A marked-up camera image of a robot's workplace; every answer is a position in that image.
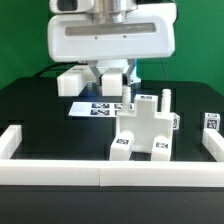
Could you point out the white base tag sheet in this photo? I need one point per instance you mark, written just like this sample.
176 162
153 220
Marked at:
94 109

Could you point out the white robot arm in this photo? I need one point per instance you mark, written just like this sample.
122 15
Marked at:
108 33

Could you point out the white obstacle fence wall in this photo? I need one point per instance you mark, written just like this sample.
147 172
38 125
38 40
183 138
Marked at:
101 173

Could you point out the white chair seat part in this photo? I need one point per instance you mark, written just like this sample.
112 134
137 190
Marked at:
145 122

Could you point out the small white tagged cube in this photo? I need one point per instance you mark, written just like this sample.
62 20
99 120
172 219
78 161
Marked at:
176 122

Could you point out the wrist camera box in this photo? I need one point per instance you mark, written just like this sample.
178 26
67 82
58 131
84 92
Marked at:
70 6

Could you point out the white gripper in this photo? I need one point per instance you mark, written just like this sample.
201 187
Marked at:
111 32

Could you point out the white chair back part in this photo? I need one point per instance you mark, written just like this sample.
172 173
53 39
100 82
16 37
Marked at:
73 81

